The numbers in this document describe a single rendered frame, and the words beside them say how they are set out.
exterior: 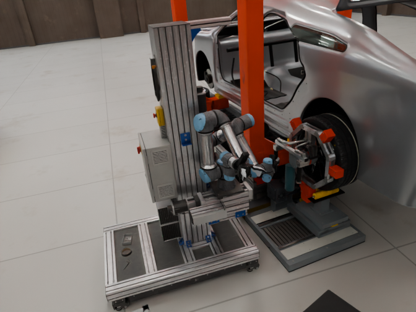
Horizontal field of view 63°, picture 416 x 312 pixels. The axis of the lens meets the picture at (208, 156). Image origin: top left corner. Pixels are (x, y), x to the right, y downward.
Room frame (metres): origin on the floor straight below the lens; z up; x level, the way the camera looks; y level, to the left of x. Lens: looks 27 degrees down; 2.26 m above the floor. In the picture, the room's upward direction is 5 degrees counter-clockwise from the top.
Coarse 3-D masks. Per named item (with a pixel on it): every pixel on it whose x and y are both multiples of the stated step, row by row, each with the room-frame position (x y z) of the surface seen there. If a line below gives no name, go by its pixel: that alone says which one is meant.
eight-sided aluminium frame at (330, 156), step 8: (296, 128) 2.72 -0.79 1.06; (304, 128) 2.61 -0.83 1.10; (312, 128) 2.58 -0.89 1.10; (296, 136) 2.78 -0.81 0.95; (296, 144) 2.79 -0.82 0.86; (320, 144) 2.41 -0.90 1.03; (328, 144) 2.39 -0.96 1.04; (328, 152) 2.33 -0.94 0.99; (328, 160) 2.31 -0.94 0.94; (296, 168) 2.69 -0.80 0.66; (328, 168) 2.30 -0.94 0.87; (304, 176) 2.63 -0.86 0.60; (328, 176) 2.30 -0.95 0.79; (312, 184) 2.47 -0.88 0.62; (320, 184) 2.37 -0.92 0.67
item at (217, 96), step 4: (216, 96) 4.98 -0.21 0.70; (220, 96) 4.92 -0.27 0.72; (208, 100) 4.85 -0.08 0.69; (212, 100) 4.87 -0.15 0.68; (216, 100) 4.88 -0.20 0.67; (220, 100) 4.90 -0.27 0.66; (224, 100) 4.93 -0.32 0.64; (208, 104) 4.84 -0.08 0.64; (212, 104) 4.86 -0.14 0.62; (216, 104) 4.88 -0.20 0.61; (220, 104) 4.90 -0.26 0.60; (224, 104) 4.92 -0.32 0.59; (228, 104) 4.95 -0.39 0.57; (208, 108) 4.83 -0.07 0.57; (212, 108) 4.86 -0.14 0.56; (216, 108) 4.88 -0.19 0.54; (220, 108) 4.90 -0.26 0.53
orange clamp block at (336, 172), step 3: (336, 165) 2.31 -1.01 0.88; (330, 168) 2.28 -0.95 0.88; (333, 168) 2.26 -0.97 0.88; (336, 168) 2.26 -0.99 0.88; (339, 168) 2.26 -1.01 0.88; (342, 168) 2.25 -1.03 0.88; (330, 171) 2.28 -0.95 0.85; (333, 171) 2.25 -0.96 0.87; (336, 171) 2.22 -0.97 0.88; (339, 171) 2.22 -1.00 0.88; (342, 171) 2.23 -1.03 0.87; (330, 174) 2.28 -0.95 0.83; (333, 174) 2.25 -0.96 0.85; (336, 174) 2.22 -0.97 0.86; (339, 174) 2.23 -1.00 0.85; (342, 174) 2.24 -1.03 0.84; (333, 177) 2.24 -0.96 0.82; (336, 177) 2.22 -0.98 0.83; (339, 177) 2.23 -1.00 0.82
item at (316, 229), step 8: (288, 208) 2.82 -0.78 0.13; (296, 208) 2.78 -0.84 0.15; (296, 216) 2.69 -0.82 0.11; (304, 216) 2.64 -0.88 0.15; (304, 224) 2.57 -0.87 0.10; (312, 224) 2.51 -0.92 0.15; (336, 224) 2.44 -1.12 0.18; (344, 224) 2.47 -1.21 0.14; (312, 232) 2.46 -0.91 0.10; (320, 232) 2.38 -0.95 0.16; (328, 232) 2.41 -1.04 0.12
